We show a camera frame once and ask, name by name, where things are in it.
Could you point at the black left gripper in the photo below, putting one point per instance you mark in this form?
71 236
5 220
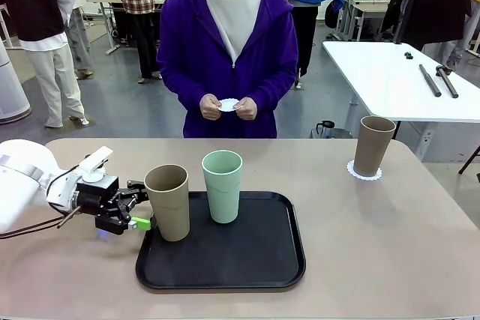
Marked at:
107 207

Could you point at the tan cup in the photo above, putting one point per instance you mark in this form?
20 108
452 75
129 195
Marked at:
170 215
373 151

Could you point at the white scalloped paper coaster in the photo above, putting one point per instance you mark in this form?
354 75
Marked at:
351 174
228 105

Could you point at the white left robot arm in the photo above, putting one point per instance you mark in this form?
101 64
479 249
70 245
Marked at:
18 185

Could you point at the purple-sleeved left forearm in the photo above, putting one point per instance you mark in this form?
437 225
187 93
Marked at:
275 84

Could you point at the purple-sleeved right forearm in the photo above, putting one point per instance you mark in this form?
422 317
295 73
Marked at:
176 84

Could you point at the person's right hand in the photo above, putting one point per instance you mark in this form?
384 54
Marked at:
209 108

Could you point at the person's left hand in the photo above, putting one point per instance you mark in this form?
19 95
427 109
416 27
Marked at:
248 109

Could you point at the mint green cup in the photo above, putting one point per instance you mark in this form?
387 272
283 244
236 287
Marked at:
223 200

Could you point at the black plastic tray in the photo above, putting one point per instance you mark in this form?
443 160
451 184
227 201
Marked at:
240 252

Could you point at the white cylindrical appliance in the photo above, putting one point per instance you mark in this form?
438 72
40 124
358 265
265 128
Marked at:
9 91

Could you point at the person in grey trousers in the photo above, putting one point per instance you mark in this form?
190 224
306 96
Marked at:
77 35

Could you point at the person in purple hoodie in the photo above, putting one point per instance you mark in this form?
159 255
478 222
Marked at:
262 54

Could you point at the black jug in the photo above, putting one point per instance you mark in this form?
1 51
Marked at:
324 129

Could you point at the person in black top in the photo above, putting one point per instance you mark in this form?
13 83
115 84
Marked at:
41 16

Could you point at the white side table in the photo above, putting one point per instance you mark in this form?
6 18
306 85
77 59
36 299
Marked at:
378 80

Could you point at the grey desk with equipment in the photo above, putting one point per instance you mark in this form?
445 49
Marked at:
369 7

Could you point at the small black part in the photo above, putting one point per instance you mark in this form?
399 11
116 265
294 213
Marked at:
408 54

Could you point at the black metal rod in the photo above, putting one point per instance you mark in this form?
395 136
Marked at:
430 80
448 82

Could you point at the black stand leg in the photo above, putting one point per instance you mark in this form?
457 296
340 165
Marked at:
470 159

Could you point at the black hanging coat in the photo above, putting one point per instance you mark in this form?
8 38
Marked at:
431 1

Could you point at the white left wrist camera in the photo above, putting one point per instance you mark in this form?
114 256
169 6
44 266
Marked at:
95 160

